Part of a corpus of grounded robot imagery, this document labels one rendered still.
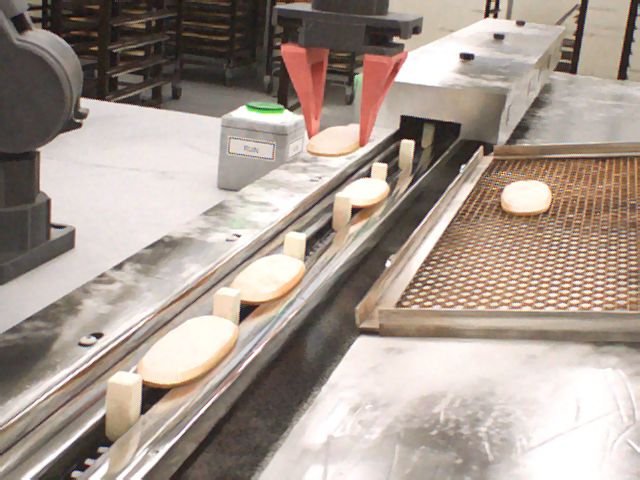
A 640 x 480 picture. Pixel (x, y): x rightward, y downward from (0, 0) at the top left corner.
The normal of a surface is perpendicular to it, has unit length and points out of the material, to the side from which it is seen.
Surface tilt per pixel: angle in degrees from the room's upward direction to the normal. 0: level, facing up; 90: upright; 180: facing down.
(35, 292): 0
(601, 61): 90
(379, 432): 10
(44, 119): 90
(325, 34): 91
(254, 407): 0
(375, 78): 112
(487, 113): 90
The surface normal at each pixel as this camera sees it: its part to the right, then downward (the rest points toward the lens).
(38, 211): 0.93, 0.18
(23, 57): 0.11, 0.29
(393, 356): -0.07, -0.97
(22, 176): 0.81, 0.23
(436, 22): -0.27, 0.24
